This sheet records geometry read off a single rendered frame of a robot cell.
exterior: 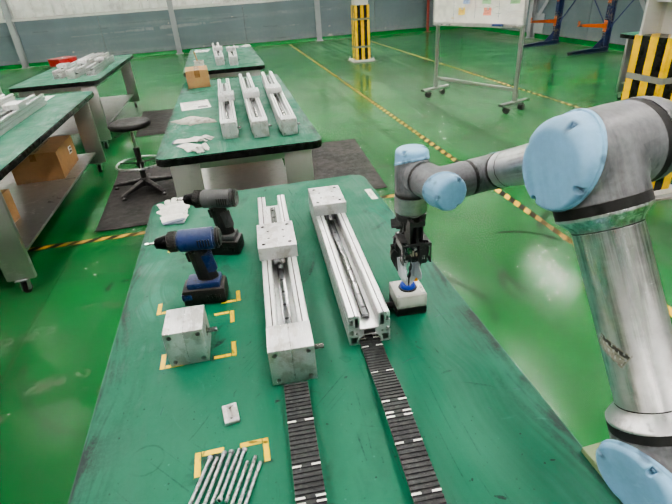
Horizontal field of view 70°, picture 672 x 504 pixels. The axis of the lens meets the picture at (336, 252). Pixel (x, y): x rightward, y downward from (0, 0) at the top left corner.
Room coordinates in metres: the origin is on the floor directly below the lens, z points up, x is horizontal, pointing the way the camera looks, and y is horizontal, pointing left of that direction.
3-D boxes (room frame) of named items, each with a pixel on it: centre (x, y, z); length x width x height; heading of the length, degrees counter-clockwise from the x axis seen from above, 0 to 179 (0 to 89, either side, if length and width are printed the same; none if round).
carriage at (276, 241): (1.27, 0.17, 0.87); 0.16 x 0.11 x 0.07; 8
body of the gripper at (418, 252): (1.01, -0.18, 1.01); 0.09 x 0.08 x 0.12; 8
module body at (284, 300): (1.27, 0.17, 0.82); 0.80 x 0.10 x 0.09; 8
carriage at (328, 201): (1.55, 0.02, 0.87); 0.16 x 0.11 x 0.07; 8
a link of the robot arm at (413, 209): (1.02, -0.18, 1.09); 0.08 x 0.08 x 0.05
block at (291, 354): (0.83, 0.10, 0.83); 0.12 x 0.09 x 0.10; 98
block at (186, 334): (0.92, 0.36, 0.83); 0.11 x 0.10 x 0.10; 99
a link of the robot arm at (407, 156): (1.01, -0.18, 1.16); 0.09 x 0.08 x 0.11; 21
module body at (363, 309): (1.30, -0.01, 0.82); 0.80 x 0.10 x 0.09; 8
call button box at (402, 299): (1.04, -0.17, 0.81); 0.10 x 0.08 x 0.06; 98
